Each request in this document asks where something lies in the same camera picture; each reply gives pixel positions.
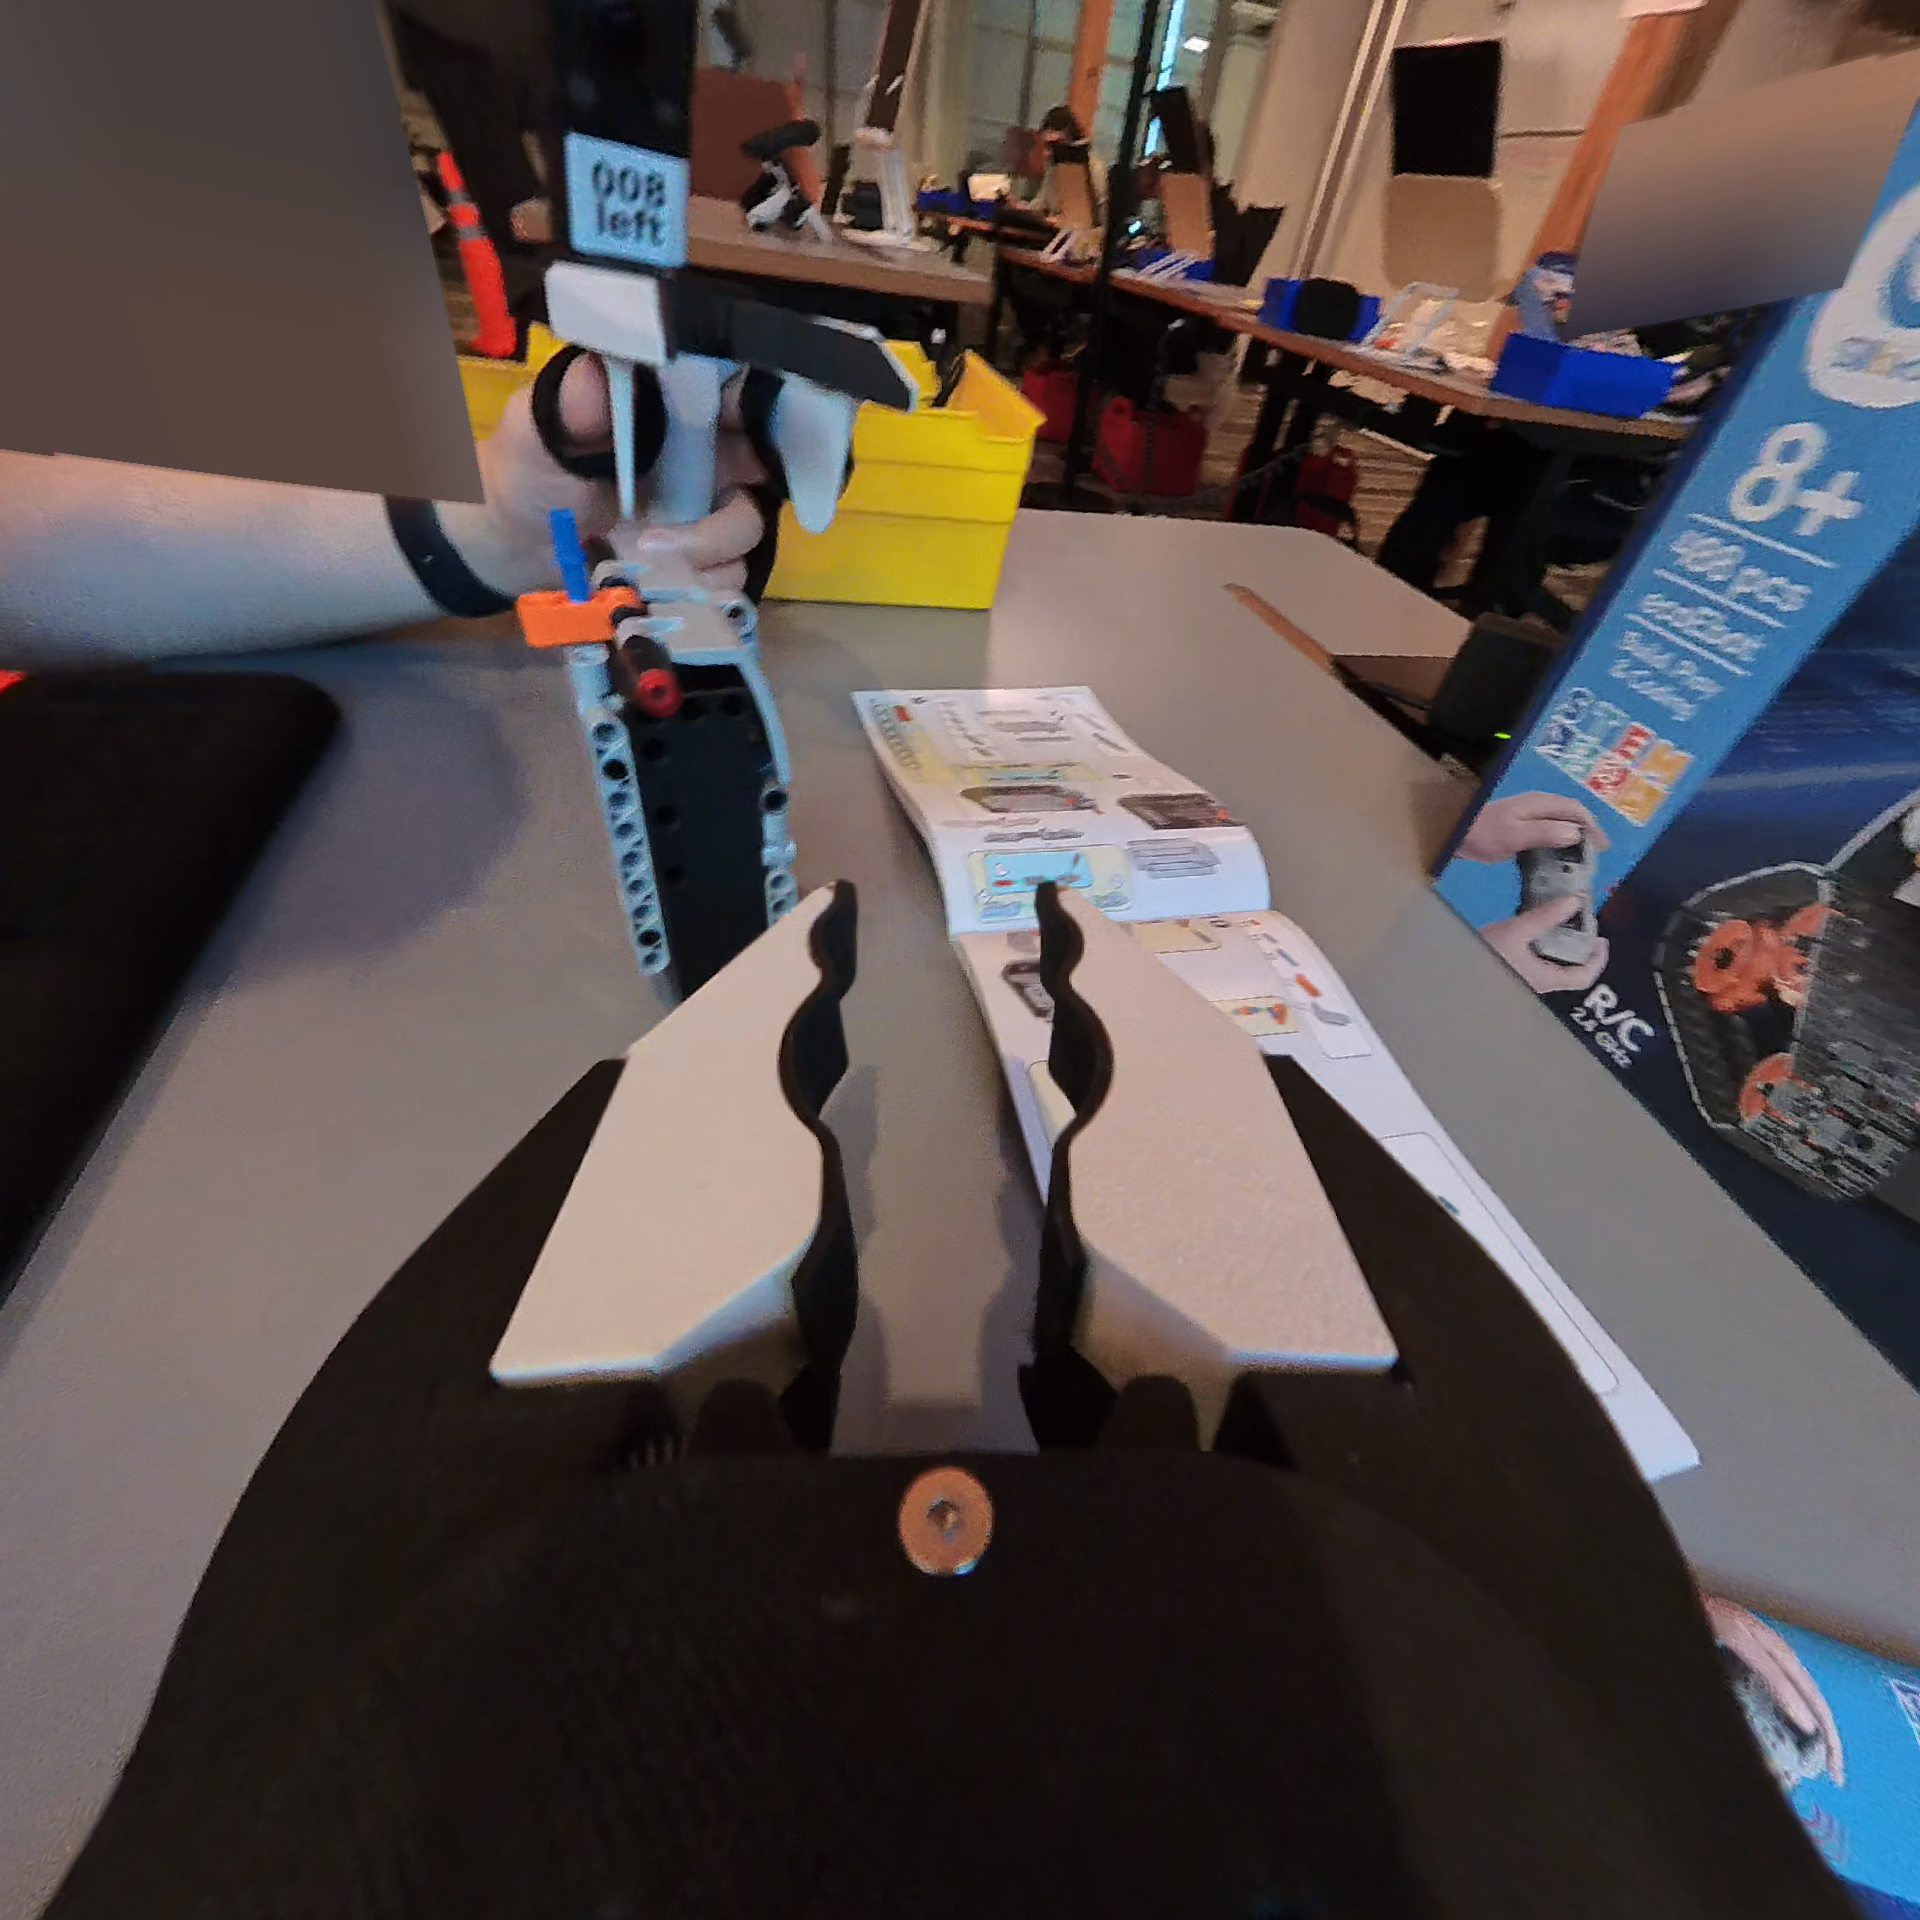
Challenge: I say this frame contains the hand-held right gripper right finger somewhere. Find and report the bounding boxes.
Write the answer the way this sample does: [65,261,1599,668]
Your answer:
[1024,882,1402,1454]

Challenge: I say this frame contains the grey black brick assembly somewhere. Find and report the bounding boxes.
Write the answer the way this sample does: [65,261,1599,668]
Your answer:
[562,575,801,999]

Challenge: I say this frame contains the blue leaflet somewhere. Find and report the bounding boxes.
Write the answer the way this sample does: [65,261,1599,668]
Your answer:
[1704,1598,1920,1920]

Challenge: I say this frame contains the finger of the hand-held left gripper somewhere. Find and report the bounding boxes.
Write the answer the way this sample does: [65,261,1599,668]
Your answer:
[778,387,859,537]

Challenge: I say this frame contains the blue storage bin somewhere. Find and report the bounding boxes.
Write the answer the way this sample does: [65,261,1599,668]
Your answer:
[1257,274,1384,346]
[1492,330,1683,419]

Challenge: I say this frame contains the person's left hand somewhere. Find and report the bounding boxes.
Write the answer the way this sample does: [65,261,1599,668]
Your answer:
[479,381,776,602]

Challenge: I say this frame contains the wooden strip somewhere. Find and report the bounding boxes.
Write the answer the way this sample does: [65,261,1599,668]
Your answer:
[1224,583,1354,676]

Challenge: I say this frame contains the black wristband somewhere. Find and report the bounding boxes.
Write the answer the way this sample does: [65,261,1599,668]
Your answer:
[382,495,513,619]

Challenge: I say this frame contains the black perforated mat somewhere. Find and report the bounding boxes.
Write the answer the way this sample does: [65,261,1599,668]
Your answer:
[0,668,346,1292]

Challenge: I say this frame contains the person's left forearm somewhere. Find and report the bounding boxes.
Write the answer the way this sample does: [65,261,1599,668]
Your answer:
[0,451,489,662]

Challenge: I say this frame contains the grey desk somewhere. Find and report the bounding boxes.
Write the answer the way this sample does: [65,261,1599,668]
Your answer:
[0,509,1920,1920]

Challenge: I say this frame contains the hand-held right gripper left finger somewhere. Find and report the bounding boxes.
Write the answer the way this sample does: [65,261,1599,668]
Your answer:
[489,882,865,1454]

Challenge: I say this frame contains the blue robot kit box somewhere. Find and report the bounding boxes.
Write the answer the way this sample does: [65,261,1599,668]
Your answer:
[1432,106,1920,1354]

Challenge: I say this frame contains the yellow plastic bin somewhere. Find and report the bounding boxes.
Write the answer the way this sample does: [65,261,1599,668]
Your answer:
[456,335,1047,612]

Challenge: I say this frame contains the open instruction booklet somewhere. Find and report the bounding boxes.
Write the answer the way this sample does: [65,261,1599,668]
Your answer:
[852,689,1700,1478]

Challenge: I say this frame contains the black wall panel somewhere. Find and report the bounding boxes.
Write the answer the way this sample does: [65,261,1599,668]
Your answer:
[1388,36,1507,182]

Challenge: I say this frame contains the orange traffic cone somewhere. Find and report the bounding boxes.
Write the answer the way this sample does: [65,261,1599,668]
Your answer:
[434,151,520,362]

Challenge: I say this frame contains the black box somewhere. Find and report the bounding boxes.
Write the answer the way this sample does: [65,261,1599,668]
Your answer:
[1336,612,1569,769]

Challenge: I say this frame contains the black axle red tip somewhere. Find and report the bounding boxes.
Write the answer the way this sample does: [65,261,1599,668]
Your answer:
[599,557,682,714]

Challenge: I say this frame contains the red bag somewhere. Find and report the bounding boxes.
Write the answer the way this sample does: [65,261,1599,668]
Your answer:
[1094,394,1209,495]

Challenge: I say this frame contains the background table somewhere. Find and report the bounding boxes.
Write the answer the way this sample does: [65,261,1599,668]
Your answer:
[998,247,1696,602]
[510,195,999,354]

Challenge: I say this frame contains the white black device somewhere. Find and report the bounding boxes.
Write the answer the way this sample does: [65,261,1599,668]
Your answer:
[744,118,827,242]

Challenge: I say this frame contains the orange toy connector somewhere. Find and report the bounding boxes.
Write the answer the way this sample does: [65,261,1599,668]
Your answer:
[516,587,648,646]

